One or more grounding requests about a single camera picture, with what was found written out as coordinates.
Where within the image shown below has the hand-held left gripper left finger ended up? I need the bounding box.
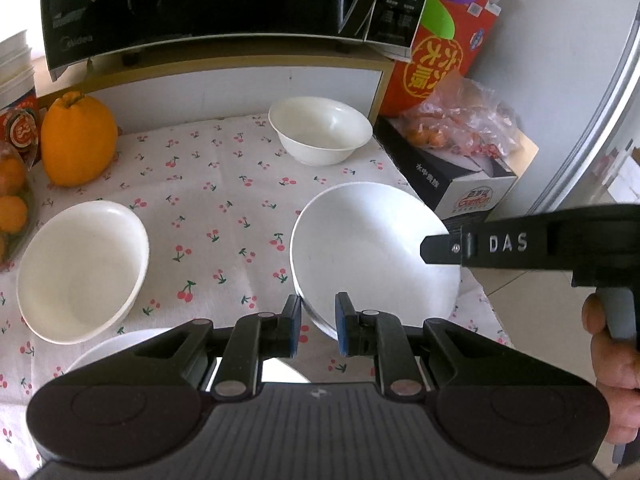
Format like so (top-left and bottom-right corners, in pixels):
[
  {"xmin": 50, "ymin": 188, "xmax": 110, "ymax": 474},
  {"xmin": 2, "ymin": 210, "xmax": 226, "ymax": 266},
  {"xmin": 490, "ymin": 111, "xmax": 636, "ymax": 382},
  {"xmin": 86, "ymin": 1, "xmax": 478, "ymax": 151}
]
[{"xmin": 132, "ymin": 294, "xmax": 303, "ymax": 401}]

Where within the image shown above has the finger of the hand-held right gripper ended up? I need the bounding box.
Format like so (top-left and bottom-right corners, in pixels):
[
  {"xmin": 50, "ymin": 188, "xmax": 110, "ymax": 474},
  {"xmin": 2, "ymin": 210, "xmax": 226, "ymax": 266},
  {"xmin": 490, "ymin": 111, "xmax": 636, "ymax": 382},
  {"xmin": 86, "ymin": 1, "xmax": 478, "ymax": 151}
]
[{"xmin": 420, "ymin": 232, "xmax": 467, "ymax": 265}]

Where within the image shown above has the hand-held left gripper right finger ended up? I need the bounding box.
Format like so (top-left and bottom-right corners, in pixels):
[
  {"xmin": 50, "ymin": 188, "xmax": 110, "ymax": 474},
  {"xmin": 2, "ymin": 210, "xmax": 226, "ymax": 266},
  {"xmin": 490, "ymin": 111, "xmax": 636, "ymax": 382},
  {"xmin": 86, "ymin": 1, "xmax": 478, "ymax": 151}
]
[{"xmin": 334, "ymin": 291, "xmax": 506, "ymax": 401}]

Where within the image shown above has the plain white plate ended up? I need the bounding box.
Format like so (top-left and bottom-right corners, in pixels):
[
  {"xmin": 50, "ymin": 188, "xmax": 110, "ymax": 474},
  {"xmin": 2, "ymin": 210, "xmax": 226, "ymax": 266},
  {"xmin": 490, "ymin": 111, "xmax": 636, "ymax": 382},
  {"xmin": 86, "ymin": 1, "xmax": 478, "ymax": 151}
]
[{"xmin": 290, "ymin": 182, "xmax": 462, "ymax": 331}]

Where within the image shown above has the white bowl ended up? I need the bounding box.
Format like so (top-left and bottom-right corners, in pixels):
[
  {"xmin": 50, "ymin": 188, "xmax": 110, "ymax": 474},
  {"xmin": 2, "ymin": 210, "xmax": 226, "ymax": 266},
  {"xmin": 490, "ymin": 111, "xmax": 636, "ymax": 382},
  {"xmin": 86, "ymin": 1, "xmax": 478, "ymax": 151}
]
[
  {"xmin": 16, "ymin": 201, "xmax": 150, "ymax": 345},
  {"xmin": 62, "ymin": 327, "xmax": 303, "ymax": 386},
  {"xmin": 268, "ymin": 96, "xmax": 374, "ymax": 167}
]

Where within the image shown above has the person's right hand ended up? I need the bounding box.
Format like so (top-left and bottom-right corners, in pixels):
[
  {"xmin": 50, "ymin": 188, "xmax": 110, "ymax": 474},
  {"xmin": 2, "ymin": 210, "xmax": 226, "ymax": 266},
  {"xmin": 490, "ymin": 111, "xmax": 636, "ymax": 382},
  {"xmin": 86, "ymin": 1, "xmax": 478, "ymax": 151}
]
[{"xmin": 582, "ymin": 292, "xmax": 640, "ymax": 446}]

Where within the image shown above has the black and white cardboard box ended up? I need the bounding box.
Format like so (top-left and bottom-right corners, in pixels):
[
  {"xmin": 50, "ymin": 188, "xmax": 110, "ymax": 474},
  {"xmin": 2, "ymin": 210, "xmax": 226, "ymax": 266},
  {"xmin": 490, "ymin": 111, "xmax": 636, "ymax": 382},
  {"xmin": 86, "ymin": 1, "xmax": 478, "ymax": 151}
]
[{"xmin": 372, "ymin": 115, "xmax": 540, "ymax": 233}]

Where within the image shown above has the clear bag of snacks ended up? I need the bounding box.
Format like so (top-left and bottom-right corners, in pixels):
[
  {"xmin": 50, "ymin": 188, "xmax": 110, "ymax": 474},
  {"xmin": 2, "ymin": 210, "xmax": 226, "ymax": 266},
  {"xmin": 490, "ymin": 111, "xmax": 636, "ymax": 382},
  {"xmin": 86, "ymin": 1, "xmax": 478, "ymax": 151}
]
[{"xmin": 400, "ymin": 72, "xmax": 526, "ymax": 161}]

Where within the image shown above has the grey refrigerator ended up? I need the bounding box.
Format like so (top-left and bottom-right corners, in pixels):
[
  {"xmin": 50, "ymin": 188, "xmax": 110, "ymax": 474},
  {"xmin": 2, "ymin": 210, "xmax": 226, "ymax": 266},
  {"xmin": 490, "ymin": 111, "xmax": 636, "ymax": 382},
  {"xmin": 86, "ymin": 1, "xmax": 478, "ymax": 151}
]
[{"xmin": 525, "ymin": 0, "xmax": 640, "ymax": 216}]

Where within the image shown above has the cherry print tablecloth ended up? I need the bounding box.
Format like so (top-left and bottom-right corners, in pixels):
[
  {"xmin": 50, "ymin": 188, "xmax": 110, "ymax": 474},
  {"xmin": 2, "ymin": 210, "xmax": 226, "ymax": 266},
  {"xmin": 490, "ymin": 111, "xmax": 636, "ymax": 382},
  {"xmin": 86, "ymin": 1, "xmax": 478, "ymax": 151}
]
[{"xmin": 0, "ymin": 112, "xmax": 516, "ymax": 461}]

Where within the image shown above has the red gift box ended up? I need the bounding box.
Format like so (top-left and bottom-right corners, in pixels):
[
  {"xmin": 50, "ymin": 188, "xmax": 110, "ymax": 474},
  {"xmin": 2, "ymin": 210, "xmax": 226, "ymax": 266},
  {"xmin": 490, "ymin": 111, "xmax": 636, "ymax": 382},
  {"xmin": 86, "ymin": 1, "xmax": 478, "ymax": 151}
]
[{"xmin": 380, "ymin": 0, "xmax": 501, "ymax": 121}]

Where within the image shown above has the wooden microwave stand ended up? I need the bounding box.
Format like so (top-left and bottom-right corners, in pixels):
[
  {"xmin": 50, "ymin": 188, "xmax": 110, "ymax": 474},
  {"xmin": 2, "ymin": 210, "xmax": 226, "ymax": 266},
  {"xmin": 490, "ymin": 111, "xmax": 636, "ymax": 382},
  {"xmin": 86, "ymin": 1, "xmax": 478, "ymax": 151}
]
[{"xmin": 35, "ymin": 52, "xmax": 396, "ymax": 136}]

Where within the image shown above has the large orange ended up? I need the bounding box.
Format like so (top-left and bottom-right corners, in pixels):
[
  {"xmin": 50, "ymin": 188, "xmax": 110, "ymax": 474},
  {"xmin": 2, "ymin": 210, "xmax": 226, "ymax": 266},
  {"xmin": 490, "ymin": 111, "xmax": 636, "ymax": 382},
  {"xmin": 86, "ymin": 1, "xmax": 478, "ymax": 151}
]
[{"xmin": 40, "ymin": 91, "xmax": 119, "ymax": 188}]

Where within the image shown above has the glass jar of small oranges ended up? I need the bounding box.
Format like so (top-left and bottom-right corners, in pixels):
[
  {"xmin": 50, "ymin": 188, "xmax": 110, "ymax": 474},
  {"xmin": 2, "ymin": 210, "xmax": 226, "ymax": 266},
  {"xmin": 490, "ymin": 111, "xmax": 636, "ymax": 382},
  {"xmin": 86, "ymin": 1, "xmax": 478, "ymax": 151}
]
[{"xmin": 0, "ymin": 140, "xmax": 38, "ymax": 273}]

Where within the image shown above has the stack of white paper cups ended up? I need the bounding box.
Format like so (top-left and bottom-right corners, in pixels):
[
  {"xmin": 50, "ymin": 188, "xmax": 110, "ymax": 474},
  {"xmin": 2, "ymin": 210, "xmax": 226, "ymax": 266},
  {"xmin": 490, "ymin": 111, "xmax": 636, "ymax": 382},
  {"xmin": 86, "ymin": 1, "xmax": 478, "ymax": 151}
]
[{"xmin": 0, "ymin": 30, "xmax": 36, "ymax": 106}]

